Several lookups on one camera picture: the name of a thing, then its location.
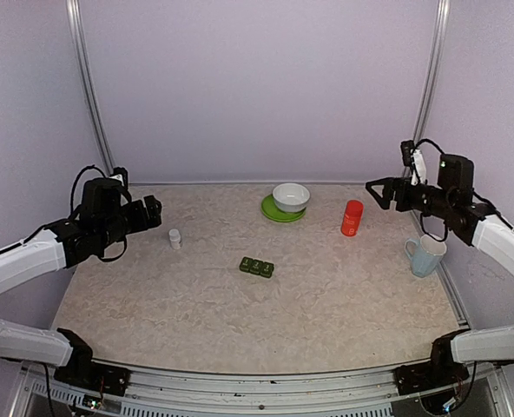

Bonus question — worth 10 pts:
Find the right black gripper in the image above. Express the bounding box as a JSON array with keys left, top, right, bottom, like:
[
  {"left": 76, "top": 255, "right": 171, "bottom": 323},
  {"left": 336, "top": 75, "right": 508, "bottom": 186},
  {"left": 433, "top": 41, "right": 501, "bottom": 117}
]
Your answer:
[{"left": 366, "top": 175, "right": 454, "bottom": 218}]

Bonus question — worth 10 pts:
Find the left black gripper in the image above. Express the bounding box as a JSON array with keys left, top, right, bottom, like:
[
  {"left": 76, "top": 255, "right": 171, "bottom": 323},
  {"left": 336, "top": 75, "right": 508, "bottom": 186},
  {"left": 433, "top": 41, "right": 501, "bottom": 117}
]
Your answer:
[{"left": 99, "top": 195, "right": 161, "bottom": 249}]

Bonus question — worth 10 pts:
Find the small white pill bottle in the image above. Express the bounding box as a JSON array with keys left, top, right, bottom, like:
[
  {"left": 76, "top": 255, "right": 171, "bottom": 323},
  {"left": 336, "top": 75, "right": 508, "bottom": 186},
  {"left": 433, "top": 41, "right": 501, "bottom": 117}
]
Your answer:
[{"left": 168, "top": 228, "right": 182, "bottom": 250}]

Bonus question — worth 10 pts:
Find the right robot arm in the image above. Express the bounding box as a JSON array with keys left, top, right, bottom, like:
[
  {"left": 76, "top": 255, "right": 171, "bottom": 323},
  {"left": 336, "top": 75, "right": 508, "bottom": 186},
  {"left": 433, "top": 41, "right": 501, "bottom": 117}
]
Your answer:
[{"left": 366, "top": 154, "right": 514, "bottom": 386}]

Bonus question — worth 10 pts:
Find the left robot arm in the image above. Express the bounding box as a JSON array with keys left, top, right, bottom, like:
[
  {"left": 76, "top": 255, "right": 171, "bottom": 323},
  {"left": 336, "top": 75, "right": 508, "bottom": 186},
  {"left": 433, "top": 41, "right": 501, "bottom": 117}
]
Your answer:
[{"left": 0, "top": 176, "right": 162, "bottom": 387}]

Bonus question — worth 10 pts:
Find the red cylindrical container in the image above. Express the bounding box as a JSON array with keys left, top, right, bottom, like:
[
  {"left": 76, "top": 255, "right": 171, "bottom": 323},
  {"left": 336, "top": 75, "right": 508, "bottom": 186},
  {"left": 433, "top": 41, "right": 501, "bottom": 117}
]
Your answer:
[{"left": 340, "top": 200, "right": 364, "bottom": 237}]

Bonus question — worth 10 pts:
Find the light blue mug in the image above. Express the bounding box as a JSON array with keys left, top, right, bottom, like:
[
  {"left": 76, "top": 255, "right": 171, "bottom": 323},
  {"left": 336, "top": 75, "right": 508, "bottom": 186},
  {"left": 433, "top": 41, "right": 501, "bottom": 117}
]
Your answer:
[{"left": 404, "top": 235, "right": 447, "bottom": 278}]

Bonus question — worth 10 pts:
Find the white ceramic bowl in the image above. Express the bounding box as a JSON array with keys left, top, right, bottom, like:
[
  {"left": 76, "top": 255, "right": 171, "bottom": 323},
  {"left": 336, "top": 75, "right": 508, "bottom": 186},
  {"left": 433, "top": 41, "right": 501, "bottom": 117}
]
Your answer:
[{"left": 272, "top": 182, "right": 311, "bottom": 213}]

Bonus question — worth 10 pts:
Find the green plate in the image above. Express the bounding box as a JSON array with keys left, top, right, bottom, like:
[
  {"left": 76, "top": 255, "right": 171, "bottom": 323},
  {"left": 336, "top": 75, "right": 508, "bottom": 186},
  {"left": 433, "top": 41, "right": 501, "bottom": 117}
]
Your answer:
[{"left": 260, "top": 195, "right": 306, "bottom": 223}]

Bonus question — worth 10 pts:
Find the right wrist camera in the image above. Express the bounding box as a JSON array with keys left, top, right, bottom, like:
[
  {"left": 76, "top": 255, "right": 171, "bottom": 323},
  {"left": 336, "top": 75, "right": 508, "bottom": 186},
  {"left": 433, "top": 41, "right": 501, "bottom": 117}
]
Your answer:
[{"left": 400, "top": 140, "right": 427, "bottom": 185}]

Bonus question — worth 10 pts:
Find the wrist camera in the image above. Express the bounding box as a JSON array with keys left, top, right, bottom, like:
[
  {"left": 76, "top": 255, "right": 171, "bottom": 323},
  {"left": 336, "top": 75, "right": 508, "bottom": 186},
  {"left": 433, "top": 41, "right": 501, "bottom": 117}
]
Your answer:
[
  {"left": 109, "top": 167, "right": 129, "bottom": 189},
  {"left": 400, "top": 140, "right": 427, "bottom": 185}
]

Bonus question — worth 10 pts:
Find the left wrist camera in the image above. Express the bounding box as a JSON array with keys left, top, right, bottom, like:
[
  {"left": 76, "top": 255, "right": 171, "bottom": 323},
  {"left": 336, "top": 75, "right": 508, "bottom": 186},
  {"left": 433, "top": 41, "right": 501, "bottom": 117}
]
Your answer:
[{"left": 109, "top": 167, "right": 129, "bottom": 189}]

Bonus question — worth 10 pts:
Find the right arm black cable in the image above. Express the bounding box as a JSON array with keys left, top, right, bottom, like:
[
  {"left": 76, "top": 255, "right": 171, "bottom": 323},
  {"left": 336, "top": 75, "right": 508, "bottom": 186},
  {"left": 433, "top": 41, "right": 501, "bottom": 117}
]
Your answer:
[{"left": 415, "top": 137, "right": 447, "bottom": 157}]

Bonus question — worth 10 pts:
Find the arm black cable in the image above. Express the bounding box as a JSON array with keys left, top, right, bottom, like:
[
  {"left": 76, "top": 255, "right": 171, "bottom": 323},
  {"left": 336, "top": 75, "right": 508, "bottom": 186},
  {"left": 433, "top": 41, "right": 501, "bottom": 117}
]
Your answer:
[
  {"left": 69, "top": 163, "right": 110, "bottom": 218},
  {"left": 415, "top": 137, "right": 447, "bottom": 157}
]

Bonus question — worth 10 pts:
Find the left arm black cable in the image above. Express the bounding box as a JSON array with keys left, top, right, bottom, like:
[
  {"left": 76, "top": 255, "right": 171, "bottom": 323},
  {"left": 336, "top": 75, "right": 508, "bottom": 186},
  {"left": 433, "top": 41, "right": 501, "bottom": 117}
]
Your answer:
[{"left": 69, "top": 163, "right": 110, "bottom": 218}]

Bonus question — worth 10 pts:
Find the right aluminium frame post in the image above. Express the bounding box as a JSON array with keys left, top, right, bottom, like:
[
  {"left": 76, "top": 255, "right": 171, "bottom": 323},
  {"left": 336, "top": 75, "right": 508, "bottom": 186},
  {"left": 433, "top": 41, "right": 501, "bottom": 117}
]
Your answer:
[{"left": 412, "top": 0, "right": 451, "bottom": 142}]

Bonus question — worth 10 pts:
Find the aluminium frame post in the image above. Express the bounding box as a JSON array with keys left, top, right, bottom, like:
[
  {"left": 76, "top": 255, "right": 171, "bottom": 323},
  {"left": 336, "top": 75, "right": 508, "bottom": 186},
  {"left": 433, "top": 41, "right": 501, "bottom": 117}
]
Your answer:
[
  {"left": 66, "top": 0, "right": 115, "bottom": 174},
  {"left": 412, "top": 0, "right": 451, "bottom": 142}
]

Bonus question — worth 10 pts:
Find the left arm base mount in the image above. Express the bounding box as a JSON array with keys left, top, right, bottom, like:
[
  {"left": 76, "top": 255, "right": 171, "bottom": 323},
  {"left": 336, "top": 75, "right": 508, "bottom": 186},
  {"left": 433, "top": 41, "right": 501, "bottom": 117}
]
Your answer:
[{"left": 54, "top": 328, "right": 131, "bottom": 397}]

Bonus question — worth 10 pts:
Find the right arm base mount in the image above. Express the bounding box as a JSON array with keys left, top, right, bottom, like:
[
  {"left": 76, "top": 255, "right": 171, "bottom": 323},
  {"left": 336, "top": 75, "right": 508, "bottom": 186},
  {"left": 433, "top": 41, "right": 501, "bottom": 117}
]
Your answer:
[{"left": 393, "top": 332, "right": 470, "bottom": 395}]

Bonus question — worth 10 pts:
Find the left aluminium frame post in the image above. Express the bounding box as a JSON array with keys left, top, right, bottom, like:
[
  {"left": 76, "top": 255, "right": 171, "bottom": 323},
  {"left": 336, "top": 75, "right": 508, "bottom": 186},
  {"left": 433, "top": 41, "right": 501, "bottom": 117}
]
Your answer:
[{"left": 66, "top": 0, "right": 115, "bottom": 174}]

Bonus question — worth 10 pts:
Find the front aluminium rail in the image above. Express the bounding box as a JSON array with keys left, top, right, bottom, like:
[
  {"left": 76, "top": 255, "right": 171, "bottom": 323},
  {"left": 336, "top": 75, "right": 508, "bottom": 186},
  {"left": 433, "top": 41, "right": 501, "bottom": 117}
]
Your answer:
[{"left": 6, "top": 364, "right": 514, "bottom": 416}]

